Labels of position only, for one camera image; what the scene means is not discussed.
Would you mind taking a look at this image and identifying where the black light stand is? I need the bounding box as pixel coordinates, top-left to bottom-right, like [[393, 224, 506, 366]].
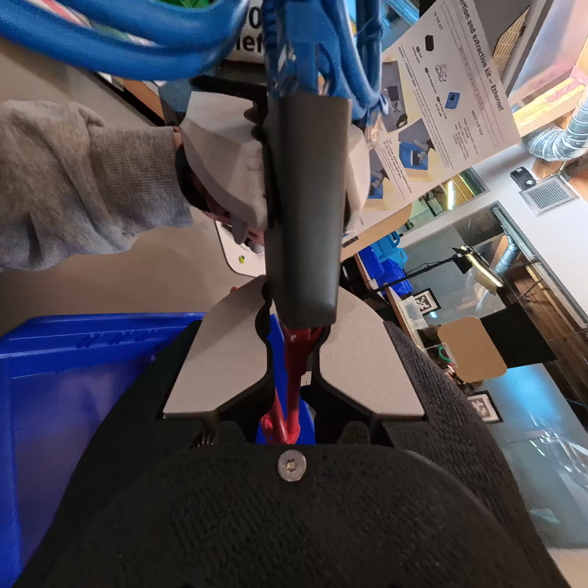
[[377, 246, 506, 295]]

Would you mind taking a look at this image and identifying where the white wall air vent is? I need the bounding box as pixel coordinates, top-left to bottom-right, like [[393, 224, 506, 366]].
[[519, 177, 579, 217]]

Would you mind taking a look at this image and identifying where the white round table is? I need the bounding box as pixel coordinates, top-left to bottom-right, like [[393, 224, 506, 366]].
[[213, 220, 267, 278]]

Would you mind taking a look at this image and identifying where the printed instruction sheet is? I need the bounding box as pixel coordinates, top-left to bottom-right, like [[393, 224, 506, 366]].
[[356, 0, 522, 214]]

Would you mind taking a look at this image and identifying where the black ethernet adapter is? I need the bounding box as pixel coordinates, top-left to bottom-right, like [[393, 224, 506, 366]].
[[264, 94, 352, 328]]

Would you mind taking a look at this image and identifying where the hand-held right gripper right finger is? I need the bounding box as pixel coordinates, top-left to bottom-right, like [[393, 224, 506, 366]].
[[300, 286, 426, 444]]

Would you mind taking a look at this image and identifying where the person's left forearm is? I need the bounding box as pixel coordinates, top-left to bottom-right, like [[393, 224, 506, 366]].
[[0, 100, 194, 272]]

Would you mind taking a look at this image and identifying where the blue ethernet cable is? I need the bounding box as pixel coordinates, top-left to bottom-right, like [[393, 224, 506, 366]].
[[0, 0, 384, 134]]

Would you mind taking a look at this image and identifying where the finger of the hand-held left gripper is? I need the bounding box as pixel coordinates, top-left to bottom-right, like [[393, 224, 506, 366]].
[[345, 131, 372, 231], [179, 92, 272, 245]]

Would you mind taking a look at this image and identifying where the person's left hand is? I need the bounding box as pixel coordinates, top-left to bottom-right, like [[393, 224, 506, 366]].
[[193, 184, 266, 246]]

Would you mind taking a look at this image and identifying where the brown-edged work desk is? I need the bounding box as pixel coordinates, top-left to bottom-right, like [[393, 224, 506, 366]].
[[353, 255, 465, 391]]

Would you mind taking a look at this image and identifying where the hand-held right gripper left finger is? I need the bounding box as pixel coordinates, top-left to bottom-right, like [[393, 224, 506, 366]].
[[163, 275, 277, 444]]

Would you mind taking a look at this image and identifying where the red ethernet cable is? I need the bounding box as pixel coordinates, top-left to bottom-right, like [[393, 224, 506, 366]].
[[259, 325, 324, 445]]

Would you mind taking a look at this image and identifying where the small blue bin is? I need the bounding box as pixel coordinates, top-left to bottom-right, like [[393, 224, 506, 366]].
[[358, 232, 414, 297]]

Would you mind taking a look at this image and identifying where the silver ribbed air duct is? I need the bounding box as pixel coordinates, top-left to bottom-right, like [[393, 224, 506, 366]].
[[524, 96, 588, 161]]

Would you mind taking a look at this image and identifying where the blue storage bin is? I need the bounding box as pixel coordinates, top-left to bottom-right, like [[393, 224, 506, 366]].
[[0, 312, 318, 588]]

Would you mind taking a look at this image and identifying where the black wall panel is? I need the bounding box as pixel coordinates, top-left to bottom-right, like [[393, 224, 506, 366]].
[[480, 303, 559, 368]]

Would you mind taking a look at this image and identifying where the printed marker tag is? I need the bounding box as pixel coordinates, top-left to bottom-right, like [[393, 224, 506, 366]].
[[413, 288, 442, 317], [466, 390, 502, 424]]

